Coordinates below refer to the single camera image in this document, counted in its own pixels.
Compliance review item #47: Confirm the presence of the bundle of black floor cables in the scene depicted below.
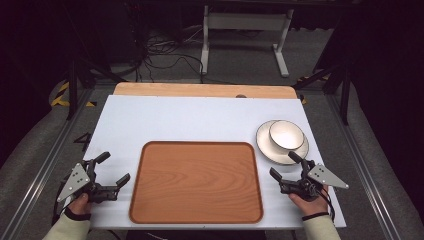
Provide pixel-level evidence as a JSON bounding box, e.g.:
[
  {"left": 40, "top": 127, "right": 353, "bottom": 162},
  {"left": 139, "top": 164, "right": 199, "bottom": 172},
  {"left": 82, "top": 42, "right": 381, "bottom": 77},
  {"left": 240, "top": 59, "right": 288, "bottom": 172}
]
[{"left": 133, "top": 29, "right": 209, "bottom": 84}]

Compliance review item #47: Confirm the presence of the white metal stand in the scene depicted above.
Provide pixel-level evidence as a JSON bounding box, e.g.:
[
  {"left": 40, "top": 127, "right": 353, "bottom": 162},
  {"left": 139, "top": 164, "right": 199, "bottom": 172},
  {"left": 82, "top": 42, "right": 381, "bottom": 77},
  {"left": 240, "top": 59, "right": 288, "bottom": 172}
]
[{"left": 199, "top": 4, "right": 295, "bottom": 78}]

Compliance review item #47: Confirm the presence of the yellow and black floor tape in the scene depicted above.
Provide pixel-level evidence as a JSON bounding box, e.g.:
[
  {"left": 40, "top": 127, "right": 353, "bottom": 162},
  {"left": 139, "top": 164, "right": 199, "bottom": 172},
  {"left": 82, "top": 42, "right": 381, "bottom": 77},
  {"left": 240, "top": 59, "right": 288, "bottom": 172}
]
[
  {"left": 50, "top": 81, "right": 98, "bottom": 108},
  {"left": 297, "top": 74, "right": 332, "bottom": 105}
]

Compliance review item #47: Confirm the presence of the black tripod stand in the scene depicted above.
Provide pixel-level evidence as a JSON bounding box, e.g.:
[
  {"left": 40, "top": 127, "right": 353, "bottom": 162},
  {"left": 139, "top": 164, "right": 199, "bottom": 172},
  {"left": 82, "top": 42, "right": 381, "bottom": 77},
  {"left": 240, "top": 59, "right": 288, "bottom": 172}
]
[
  {"left": 64, "top": 56, "right": 128, "bottom": 121},
  {"left": 293, "top": 61, "right": 352, "bottom": 126}
]

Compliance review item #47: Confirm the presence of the person's right hand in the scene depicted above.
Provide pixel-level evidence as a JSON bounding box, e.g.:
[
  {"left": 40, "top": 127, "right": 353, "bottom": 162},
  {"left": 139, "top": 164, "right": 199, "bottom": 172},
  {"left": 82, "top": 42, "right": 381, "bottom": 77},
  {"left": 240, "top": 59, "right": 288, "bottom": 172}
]
[{"left": 288, "top": 185, "right": 330, "bottom": 217}]

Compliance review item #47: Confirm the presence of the white bowl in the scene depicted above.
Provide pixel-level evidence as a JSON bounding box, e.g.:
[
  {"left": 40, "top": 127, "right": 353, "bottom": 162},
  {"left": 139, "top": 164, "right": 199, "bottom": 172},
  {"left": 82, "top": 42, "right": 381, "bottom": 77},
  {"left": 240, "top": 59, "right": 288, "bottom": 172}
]
[{"left": 268, "top": 120, "right": 305, "bottom": 151}]

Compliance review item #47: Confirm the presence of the aluminium floor rail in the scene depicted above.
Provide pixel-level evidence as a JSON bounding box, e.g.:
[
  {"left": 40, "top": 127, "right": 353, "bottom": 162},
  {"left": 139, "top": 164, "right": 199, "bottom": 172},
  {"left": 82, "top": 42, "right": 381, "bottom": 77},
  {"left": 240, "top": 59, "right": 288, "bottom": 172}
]
[
  {"left": 324, "top": 94, "right": 405, "bottom": 240},
  {"left": 0, "top": 87, "right": 97, "bottom": 240}
]

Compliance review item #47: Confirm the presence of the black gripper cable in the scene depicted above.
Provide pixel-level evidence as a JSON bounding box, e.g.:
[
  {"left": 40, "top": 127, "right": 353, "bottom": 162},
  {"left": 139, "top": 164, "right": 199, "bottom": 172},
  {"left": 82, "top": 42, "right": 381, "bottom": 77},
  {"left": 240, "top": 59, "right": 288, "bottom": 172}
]
[
  {"left": 320, "top": 186, "right": 336, "bottom": 223},
  {"left": 51, "top": 182, "right": 69, "bottom": 226}
]

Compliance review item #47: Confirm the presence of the person's left hand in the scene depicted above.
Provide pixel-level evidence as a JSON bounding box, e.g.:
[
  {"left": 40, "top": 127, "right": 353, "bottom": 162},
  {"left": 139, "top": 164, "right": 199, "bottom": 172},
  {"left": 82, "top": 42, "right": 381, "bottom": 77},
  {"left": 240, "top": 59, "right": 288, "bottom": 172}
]
[{"left": 67, "top": 192, "right": 93, "bottom": 216}]

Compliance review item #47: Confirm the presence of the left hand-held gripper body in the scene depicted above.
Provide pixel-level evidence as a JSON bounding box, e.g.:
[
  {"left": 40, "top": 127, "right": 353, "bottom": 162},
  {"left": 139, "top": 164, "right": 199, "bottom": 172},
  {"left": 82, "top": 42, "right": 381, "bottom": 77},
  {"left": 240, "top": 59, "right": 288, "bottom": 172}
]
[{"left": 56, "top": 159, "right": 120, "bottom": 205}]

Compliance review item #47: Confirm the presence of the black wrist strap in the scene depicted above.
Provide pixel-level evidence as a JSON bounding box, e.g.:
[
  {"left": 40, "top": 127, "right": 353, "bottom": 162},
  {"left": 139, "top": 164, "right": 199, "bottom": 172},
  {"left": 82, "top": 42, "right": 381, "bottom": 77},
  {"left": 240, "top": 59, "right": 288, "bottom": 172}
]
[
  {"left": 301, "top": 211, "right": 330, "bottom": 222},
  {"left": 63, "top": 207, "right": 92, "bottom": 222}
]

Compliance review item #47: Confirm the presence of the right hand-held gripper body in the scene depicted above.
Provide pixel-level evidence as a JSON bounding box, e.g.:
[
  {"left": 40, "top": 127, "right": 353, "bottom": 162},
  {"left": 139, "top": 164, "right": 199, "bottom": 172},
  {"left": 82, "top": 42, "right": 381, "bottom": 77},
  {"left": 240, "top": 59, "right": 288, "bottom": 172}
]
[{"left": 279, "top": 159, "right": 350, "bottom": 203}]

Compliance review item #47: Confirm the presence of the white board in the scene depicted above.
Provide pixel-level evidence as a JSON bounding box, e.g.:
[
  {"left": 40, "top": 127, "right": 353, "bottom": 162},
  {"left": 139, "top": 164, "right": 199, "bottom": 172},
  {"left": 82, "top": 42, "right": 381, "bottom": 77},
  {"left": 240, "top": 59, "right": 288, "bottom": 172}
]
[{"left": 83, "top": 94, "right": 347, "bottom": 231}]

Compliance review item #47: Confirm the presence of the wooden table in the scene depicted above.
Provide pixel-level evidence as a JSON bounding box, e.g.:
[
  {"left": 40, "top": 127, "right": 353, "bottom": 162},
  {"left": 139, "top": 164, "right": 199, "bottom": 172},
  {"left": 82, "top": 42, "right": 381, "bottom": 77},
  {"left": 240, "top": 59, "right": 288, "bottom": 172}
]
[{"left": 113, "top": 82, "right": 298, "bottom": 100}]

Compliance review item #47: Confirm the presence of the wooden tray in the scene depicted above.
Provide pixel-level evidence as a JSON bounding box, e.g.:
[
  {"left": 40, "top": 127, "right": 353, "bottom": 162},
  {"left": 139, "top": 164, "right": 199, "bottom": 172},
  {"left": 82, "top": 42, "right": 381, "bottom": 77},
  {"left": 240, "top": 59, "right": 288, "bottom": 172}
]
[{"left": 128, "top": 140, "right": 264, "bottom": 225}]

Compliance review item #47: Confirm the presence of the white plate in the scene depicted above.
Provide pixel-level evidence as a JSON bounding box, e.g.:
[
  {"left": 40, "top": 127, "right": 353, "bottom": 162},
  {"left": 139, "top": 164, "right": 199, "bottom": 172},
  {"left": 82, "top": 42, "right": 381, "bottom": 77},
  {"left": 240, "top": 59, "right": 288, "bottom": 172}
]
[{"left": 255, "top": 119, "right": 310, "bottom": 166}]

